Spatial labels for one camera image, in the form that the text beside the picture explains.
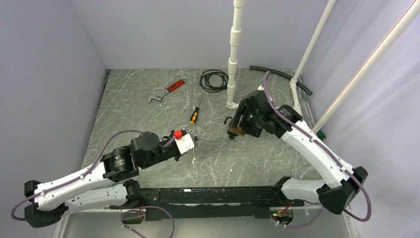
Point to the yellow black screwdriver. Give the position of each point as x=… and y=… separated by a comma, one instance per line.
x=194, y=115

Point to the red handled adjustable wrench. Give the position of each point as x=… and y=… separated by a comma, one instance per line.
x=169, y=89

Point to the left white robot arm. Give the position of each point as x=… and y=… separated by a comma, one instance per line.
x=108, y=181

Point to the brass padlock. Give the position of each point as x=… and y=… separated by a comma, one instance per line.
x=236, y=130

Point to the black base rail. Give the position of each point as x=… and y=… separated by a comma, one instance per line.
x=210, y=202

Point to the black padlock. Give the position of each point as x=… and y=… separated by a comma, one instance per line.
x=229, y=120

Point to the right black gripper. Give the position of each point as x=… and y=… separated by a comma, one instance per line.
x=242, y=109

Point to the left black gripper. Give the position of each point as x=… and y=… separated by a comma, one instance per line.
x=172, y=136

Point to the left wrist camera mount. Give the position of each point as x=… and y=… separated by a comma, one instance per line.
x=184, y=141

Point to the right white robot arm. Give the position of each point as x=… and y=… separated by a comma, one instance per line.
x=340, y=182

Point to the green orange screwdriver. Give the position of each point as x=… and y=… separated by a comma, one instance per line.
x=321, y=135

